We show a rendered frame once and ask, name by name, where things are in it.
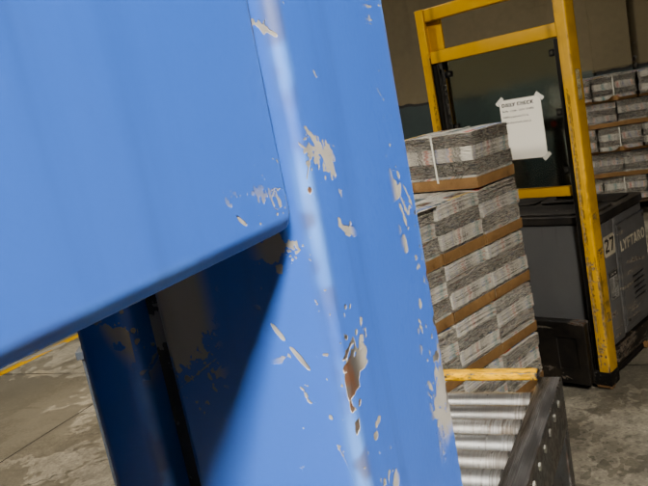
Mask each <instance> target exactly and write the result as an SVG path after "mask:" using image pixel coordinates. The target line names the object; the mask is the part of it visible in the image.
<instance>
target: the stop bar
mask: <svg viewBox="0 0 648 486"><path fill-rule="evenodd" d="M444 376H445V381H516V380H538V379H539V377H540V369H539V368H481V369H444Z"/></svg>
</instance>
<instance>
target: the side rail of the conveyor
mask: <svg viewBox="0 0 648 486"><path fill-rule="evenodd" d="M567 427H568V421H567V415H566V407H565V400H564V393H563V387H562V379H561V377H539V379H538V381H537V383H536V386H535V389H534V391H533V394H532V397H531V399H530V401H529V403H528V406H527V409H526V413H525V416H524V418H523V421H522V424H521V426H520V429H519V432H518V434H517V437H516V439H515V442H514V445H513V446H512V449H511V452H510V454H509V457H508V460H507V462H506V465H505V468H504V470H503V473H502V476H501V478H500V481H499V485H498V486H553V484H554V477H555V473H556V469H557V465H558V462H559V458H560V454H561V450H562V447H563V443H564V439H565V435H566V431H567Z"/></svg>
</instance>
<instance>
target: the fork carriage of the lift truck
mask: <svg viewBox="0 0 648 486"><path fill-rule="evenodd" d="M534 318H535V319H534V320H536V323H537V330H536V331H534V332H537V333H538V336H539V343H538V347H539V348H538V349H539V350H538V351H539V354H540V356H541V364H542V367H543V368H542V369H543V372H544V375H546V376H553V377H561V379H562V382H564V383H571V384H579V385H586V386H592V383H595V382H596V380H595V372H594V365H593V358H592V350H591V343H590V335H589V328H588V321H587V320H580V319H567V318H553V317H540V316H534Z"/></svg>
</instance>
